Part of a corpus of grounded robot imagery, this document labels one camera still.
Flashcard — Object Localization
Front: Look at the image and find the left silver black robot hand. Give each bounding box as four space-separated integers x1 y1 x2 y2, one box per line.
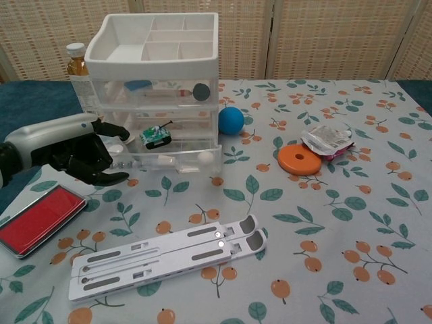
5 113 131 186

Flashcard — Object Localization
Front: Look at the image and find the white drawer organizer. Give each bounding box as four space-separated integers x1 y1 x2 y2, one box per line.
83 12 221 178

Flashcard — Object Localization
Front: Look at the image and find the tea bottle with white cap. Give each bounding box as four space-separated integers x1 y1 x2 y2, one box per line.
65 43 102 117

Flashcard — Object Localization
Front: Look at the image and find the red ink pad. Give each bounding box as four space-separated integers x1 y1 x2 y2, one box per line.
0 184 88 261

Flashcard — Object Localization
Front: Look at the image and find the blue flat item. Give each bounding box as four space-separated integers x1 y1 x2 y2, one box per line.
124 80 152 92

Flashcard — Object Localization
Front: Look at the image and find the green toy tank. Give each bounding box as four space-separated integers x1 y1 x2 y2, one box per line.
139 121 173 150

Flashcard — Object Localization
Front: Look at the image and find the white tube with red band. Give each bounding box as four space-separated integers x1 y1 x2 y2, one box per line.
140 88 192 99

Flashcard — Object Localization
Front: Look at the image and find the dark grey round disc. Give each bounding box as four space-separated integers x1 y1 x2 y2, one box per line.
192 83 211 101

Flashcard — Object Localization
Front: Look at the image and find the white folding laptop stand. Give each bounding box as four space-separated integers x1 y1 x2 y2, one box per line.
68 215 270 301

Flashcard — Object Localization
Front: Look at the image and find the blue ball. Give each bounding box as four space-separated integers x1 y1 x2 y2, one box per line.
218 106 245 135

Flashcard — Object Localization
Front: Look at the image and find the orange disc with hole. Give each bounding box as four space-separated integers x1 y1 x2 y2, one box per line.
277 144 323 176

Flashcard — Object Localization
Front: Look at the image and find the floral tablecloth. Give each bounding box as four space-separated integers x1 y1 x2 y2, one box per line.
0 78 432 324

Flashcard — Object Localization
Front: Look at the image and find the bamboo folding screen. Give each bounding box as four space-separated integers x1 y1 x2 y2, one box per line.
0 0 432 85

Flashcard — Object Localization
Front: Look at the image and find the silver foil snack pouch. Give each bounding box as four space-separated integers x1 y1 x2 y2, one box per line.
301 124 355 163

